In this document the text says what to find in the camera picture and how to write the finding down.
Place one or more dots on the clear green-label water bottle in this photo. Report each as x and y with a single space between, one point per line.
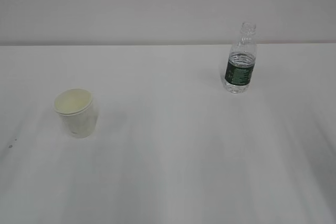
241 60

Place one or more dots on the white paper cup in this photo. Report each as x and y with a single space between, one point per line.
78 112

